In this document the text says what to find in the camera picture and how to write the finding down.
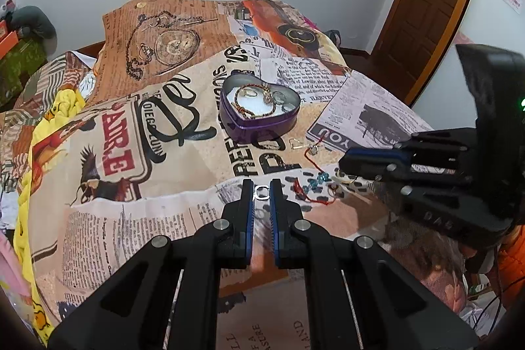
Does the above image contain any orange box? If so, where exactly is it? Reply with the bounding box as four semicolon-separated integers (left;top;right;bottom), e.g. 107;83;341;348
0;20;19;59

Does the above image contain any purple heart-shaped tin box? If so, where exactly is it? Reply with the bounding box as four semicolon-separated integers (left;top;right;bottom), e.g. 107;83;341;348
219;73;301;144

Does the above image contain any dark grey plush cushion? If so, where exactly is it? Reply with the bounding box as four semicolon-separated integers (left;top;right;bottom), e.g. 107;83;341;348
9;5;58;56

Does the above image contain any heart-shaped wire earring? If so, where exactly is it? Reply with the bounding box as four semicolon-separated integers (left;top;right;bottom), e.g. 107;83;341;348
289;138;305;150

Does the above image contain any blue bead red string bracelet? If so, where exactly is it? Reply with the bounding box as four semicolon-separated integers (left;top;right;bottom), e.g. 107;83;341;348
291;170;342;206

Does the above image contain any yellow cloth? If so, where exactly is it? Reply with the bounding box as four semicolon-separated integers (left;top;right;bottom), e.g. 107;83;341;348
11;89;89;342

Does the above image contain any silver gemstone ring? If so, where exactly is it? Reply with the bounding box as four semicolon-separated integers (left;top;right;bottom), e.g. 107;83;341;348
272;91;297;113

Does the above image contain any gold round pendant ring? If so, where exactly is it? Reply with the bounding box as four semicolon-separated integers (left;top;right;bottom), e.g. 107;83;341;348
333;169;361;189

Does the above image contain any wooden door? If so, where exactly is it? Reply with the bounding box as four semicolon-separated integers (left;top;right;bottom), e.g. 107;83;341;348
371;0;467;104

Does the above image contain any newspaper print bedspread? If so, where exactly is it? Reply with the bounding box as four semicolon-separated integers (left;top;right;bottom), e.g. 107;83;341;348
0;0;469;350

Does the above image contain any green patterned cabinet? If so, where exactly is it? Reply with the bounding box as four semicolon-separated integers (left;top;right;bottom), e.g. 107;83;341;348
1;38;46;107

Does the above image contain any red string bracelet with charm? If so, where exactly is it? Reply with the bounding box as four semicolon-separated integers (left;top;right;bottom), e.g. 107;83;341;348
303;136;329;174

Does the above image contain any dark backpack on floor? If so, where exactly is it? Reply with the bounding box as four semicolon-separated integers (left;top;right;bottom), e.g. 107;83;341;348
325;29;342;48

